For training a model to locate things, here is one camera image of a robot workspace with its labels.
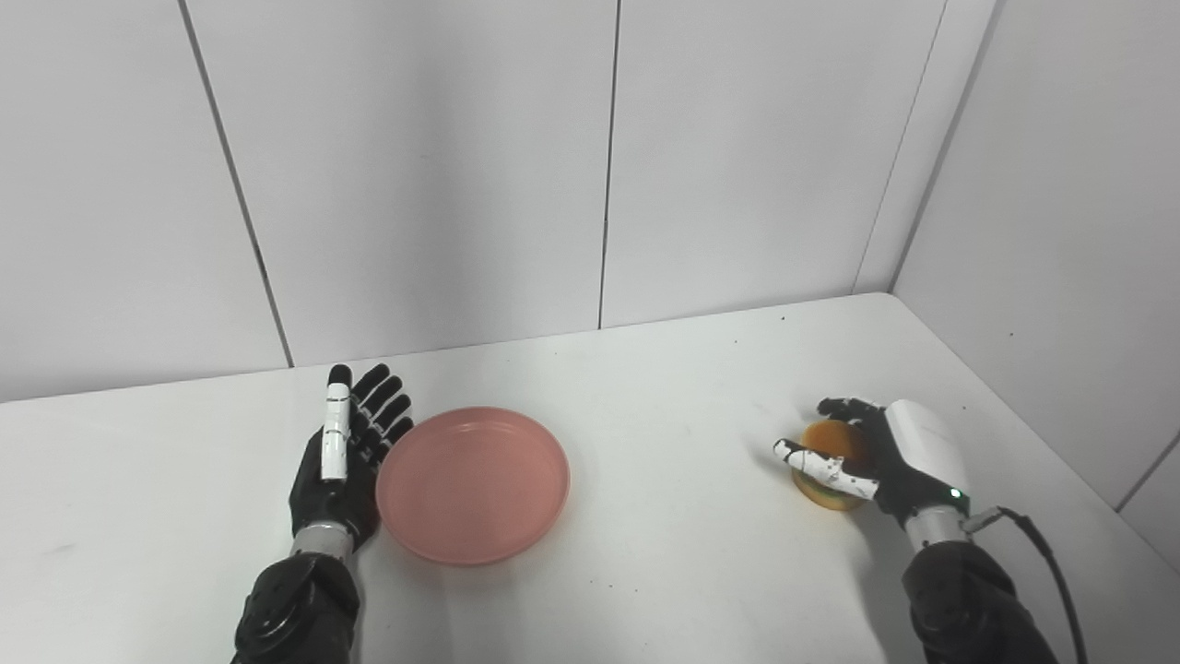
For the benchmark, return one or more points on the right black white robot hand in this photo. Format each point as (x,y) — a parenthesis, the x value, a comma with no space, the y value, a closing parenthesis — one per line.
(908,452)

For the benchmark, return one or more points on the toy hamburger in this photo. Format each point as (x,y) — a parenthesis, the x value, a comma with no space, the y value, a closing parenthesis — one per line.
(830,438)

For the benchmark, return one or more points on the pink round plate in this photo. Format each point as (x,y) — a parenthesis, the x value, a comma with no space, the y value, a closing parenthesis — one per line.
(472,486)

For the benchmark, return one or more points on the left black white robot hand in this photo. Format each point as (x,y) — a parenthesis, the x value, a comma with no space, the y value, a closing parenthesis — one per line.
(332,498)

